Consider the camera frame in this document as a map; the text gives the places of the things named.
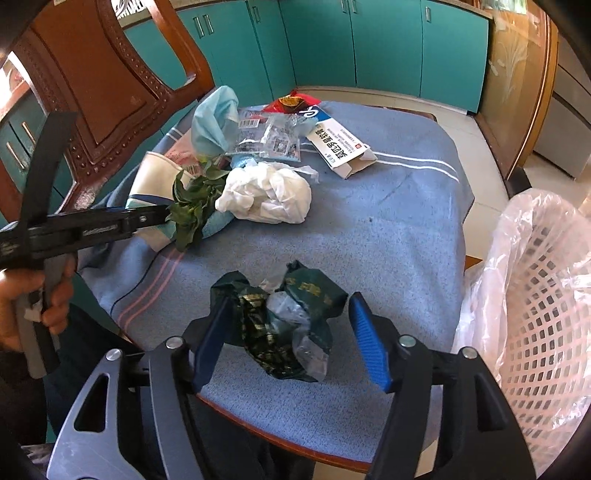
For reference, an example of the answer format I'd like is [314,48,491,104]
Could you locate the dark green wrapper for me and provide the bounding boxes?
[211,260,349,382]

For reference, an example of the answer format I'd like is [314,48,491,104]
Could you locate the green leafy vegetable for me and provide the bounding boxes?
[167,157,229,251]

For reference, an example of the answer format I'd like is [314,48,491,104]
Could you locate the white tissue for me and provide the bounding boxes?
[215,162,318,224]

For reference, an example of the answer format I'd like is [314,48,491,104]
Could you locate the white blue medicine box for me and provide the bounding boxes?
[297,105,377,179]

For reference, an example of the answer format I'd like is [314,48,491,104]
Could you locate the red snack wrapper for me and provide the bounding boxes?
[263,90,321,114]

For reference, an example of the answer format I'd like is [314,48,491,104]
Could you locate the pink paper bag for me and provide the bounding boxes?
[125,131,201,209]

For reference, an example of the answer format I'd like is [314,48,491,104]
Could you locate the white lattice trash basket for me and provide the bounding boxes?
[453,189,590,479]

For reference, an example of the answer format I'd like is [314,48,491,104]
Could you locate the teal kitchen cabinets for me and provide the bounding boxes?
[0,0,491,227]

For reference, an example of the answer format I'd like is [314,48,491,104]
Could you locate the person's left hand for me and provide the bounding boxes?
[1,255,76,352]

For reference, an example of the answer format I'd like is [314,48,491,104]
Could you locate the blue striped tablecloth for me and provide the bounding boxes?
[79,101,474,464]

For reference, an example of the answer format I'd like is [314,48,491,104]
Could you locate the brown wooden chair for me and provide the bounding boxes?
[1,1,214,211]

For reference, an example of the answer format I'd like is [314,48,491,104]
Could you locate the clear plastic barcode bag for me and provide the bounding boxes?
[226,109,317,162]

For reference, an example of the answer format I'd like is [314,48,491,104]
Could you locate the light blue face mask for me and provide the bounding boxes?
[190,85,239,158]

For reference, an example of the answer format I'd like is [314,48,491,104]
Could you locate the wooden glass door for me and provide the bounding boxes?
[476,1,559,180]

